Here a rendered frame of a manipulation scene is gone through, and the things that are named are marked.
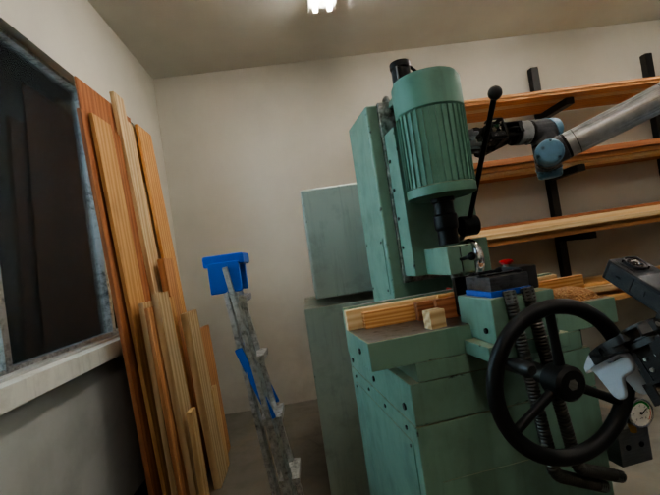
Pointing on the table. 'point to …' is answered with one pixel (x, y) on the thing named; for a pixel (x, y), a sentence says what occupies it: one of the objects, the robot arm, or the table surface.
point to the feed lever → (467, 225)
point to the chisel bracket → (449, 260)
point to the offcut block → (434, 318)
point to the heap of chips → (575, 293)
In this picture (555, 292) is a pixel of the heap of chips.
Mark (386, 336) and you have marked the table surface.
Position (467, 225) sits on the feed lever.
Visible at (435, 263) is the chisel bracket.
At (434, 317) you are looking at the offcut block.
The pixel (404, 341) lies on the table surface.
